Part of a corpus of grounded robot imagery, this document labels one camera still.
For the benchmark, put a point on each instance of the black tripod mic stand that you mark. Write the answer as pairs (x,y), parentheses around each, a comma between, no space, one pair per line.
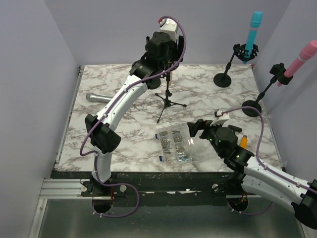
(166,100)

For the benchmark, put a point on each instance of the beige microphone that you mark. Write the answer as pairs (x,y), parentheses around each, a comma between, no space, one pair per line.
(169,77)

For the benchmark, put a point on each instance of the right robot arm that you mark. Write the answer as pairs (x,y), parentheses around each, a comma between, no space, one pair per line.
(257,177)

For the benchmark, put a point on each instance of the black T-shaped tool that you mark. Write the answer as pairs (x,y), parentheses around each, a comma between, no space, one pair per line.
(235,129)

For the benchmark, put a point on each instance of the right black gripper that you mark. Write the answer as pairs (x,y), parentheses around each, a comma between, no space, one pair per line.
(199,124)

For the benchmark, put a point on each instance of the pink microphone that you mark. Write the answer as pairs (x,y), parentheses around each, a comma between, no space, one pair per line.
(305,54)

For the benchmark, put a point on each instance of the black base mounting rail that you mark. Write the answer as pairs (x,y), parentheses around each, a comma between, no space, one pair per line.
(126,189)

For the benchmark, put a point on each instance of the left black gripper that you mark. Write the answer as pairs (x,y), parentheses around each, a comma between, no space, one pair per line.
(177,53)

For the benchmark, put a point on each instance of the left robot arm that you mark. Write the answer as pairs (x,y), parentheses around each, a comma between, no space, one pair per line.
(163,54)

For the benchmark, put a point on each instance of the blue microphone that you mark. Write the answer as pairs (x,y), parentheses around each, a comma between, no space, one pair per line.
(254,25)

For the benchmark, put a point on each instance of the black clip round stand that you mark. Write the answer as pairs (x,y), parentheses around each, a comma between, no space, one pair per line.
(277,71)

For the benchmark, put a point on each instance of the silver mesh microphone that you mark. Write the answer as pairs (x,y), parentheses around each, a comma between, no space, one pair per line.
(91,97)

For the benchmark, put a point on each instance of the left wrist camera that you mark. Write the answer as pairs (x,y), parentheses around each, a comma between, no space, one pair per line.
(170,27)

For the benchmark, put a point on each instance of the clear plastic screw box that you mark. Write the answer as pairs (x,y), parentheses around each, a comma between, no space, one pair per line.
(176,146)

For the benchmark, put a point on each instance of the black round-base mic stand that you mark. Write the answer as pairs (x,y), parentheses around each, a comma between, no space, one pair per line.
(153,83)

